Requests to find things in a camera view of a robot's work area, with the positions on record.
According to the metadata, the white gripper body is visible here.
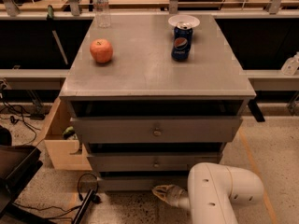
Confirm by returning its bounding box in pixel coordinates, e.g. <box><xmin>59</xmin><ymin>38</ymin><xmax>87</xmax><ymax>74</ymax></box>
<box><xmin>165</xmin><ymin>185</ymin><xmax>190</xmax><ymax>210</ymax></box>

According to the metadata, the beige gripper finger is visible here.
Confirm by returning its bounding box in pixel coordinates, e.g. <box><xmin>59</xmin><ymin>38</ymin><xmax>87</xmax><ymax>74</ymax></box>
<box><xmin>152</xmin><ymin>185</ymin><xmax>175</xmax><ymax>193</ymax></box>
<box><xmin>152</xmin><ymin>189</ymin><xmax>168</xmax><ymax>203</ymax></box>

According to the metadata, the grey bottom drawer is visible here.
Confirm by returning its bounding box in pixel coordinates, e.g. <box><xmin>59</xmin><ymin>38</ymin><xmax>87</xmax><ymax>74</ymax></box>
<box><xmin>99</xmin><ymin>171</ymin><xmax>188</xmax><ymax>191</ymax></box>

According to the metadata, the grey drawer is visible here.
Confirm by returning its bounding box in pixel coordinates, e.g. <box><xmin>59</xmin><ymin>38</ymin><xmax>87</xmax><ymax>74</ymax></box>
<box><xmin>99</xmin><ymin>171</ymin><xmax>188</xmax><ymax>191</ymax></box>
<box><xmin>70</xmin><ymin>117</ymin><xmax>242</xmax><ymax>144</ymax></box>
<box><xmin>88</xmin><ymin>152</ymin><xmax>222</xmax><ymax>172</ymax></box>

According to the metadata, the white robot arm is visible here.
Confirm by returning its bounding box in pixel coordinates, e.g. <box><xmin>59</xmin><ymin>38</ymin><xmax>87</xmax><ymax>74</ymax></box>
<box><xmin>152</xmin><ymin>162</ymin><xmax>264</xmax><ymax>224</ymax></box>

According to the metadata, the grey middle drawer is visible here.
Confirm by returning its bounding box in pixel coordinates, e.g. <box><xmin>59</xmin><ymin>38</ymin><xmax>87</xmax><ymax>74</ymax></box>
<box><xmin>88</xmin><ymin>152</ymin><xmax>222</xmax><ymax>172</ymax></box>

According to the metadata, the grey top drawer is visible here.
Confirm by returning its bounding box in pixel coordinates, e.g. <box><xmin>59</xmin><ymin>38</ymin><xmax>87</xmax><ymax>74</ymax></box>
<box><xmin>70</xmin><ymin>117</ymin><xmax>242</xmax><ymax>144</ymax></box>

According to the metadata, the grey drawer cabinet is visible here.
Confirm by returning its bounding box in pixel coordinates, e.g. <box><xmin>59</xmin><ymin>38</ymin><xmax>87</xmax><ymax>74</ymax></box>
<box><xmin>59</xmin><ymin>13</ymin><xmax>257</xmax><ymax>179</ymax></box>

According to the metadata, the black bar on floor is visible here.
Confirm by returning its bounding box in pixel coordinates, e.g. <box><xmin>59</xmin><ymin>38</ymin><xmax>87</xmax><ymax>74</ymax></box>
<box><xmin>72</xmin><ymin>189</ymin><xmax>95</xmax><ymax>224</ymax></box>

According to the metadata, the light wooden box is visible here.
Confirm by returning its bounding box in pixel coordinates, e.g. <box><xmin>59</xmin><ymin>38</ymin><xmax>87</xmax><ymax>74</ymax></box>
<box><xmin>36</xmin><ymin>98</ymin><xmax>92</xmax><ymax>171</ymax></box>

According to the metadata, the green object in box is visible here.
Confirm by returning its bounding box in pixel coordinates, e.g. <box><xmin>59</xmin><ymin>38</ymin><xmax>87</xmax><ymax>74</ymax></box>
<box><xmin>63</xmin><ymin>126</ymin><xmax>78</xmax><ymax>140</ymax></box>

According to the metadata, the blue pepsi can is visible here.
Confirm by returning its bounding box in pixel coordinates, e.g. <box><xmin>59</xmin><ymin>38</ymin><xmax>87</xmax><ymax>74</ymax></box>
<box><xmin>171</xmin><ymin>21</ymin><xmax>193</xmax><ymax>61</ymax></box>

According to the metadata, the black chair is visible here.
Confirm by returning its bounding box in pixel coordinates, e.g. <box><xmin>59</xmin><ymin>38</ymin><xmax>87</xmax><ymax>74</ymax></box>
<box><xmin>0</xmin><ymin>126</ymin><xmax>55</xmax><ymax>224</ymax></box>

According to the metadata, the red apple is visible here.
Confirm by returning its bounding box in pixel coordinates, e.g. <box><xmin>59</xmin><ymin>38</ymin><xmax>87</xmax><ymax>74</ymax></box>
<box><xmin>90</xmin><ymin>39</ymin><xmax>113</xmax><ymax>63</ymax></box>

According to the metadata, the white bowl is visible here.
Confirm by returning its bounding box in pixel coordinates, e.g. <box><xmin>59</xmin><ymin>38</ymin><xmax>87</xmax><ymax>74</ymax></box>
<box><xmin>168</xmin><ymin>15</ymin><xmax>200</xmax><ymax>28</ymax></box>

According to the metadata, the clear plastic water bottle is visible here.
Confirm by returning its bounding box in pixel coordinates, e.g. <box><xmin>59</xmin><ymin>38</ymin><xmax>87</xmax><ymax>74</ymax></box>
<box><xmin>93</xmin><ymin>0</ymin><xmax>110</xmax><ymax>28</ymax></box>

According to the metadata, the black headphone cable loop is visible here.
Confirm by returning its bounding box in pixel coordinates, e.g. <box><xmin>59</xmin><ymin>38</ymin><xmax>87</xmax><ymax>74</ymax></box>
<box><xmin>76</xmin><ymin>172</ymin><xmax>103</xmax><ymax>204</ymax></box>

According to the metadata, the black floor cable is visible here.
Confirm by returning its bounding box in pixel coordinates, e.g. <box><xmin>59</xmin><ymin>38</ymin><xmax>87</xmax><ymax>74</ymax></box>
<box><xmin>0</xmin><ymin>87</ymin><xmax>42</xmax><ymax>146</ymax></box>

